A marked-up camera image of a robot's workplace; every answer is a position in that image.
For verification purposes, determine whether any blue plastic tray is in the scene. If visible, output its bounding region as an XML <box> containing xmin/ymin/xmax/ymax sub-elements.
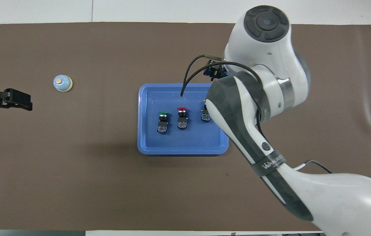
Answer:
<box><xmin>137</xmin><ymin>83</ymin><xmax>229</xmax><ymax>155</ymax></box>

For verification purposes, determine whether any green push button switch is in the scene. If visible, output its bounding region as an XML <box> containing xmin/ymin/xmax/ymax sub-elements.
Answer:
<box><xmin>157</xmin><ymin>111</ymin><xmax>169</xmax><ymax>134</ymax></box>

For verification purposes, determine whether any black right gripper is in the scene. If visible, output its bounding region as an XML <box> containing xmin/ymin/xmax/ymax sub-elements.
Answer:
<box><xmin>204</xmin><ymin>60</ymin><xmax>229</xmax><ymax>82</ymax></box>

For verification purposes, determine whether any red push button switch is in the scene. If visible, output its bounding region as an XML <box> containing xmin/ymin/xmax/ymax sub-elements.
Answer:
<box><xmin>176</xmin><ymin>107</ymin><xmax>188</xmax><ymax>129</ymax></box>

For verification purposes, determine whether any brown paper table mat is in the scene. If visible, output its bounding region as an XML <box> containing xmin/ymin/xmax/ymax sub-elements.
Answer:
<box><xmin>0</xmin><ymin>22</ymin><xmax>371</xmax><ymax>231</ymax></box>

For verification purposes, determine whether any yellow push button switch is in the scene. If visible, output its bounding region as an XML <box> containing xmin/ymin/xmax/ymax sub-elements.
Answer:
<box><xmin>201</xmin><ymin>104</ymin><xmax>211</xmax><ymax>123</ymax></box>

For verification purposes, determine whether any light blue desk bell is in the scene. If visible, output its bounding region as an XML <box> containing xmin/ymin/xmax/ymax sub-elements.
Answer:
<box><xmin>53</xmin><ymin>74</ymin><xmax>73</xmax><ymax>92</ymax></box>

